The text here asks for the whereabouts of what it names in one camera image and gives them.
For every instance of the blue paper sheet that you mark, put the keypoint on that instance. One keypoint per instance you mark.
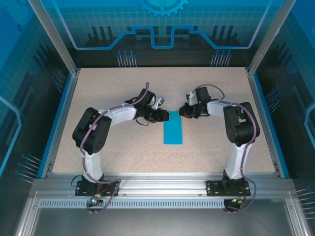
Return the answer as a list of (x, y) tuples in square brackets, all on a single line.
[(173, 130)]

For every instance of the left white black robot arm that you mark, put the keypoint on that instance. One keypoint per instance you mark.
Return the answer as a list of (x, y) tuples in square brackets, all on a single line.
[(91, 132)]

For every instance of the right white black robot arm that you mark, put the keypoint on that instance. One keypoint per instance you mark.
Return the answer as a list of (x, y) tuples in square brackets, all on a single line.
[(240, 127)]

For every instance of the blue trim strip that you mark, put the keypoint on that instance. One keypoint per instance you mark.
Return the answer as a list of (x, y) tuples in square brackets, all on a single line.
[(64, 98)]

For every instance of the blue gear print panel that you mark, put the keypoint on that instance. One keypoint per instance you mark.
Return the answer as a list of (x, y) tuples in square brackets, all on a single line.
[(160, 24)]

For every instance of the connector board with green light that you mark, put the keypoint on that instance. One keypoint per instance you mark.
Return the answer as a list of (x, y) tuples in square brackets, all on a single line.
[(94, 199), (238, 201)]

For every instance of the blue circuit print panel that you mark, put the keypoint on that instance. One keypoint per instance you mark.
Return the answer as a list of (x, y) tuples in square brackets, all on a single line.
[(295, 86), (19, 86)]

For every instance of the aluminium side rail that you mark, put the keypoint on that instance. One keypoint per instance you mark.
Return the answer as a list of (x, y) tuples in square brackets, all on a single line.
[(70, 98), (256, 98)]

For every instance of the wide aluminium frame beam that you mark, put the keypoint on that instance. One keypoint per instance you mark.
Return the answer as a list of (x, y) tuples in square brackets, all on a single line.
[(160, 184)]

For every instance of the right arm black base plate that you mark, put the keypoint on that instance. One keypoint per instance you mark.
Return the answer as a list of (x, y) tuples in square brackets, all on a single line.
[(212, 189)]

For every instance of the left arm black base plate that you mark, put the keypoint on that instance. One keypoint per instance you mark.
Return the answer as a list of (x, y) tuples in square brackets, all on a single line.
[(82, 191)]

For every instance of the aluminium frame post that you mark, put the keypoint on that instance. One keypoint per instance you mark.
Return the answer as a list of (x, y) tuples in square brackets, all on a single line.
[(58, 41), (270, 37)]

